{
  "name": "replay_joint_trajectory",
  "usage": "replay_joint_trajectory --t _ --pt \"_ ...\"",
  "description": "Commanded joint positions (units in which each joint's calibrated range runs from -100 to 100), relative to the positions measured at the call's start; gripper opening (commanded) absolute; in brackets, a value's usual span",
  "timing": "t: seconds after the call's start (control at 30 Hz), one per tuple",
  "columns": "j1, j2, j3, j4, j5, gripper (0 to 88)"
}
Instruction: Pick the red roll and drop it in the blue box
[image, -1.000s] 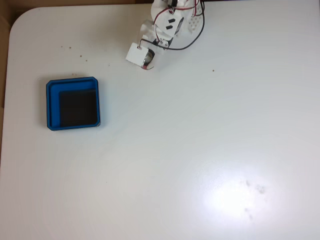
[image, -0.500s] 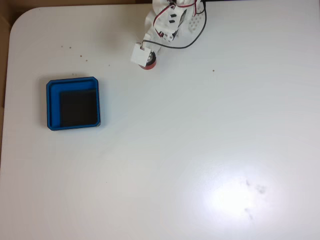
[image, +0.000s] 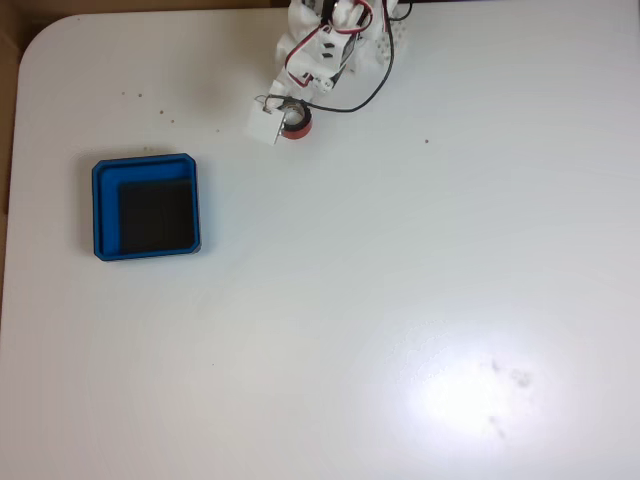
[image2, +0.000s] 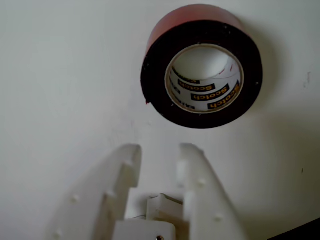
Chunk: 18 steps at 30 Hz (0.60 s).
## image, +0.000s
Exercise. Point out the red tape roll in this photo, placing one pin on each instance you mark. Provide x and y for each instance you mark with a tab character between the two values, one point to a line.
300	132

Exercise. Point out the blue square box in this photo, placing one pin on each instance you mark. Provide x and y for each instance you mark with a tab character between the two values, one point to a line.
107	210

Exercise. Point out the white camera box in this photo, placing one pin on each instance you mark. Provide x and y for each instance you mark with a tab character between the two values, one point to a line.
262	125

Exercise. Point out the white perforated base plate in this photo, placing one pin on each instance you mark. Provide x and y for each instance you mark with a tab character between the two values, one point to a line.
397	45

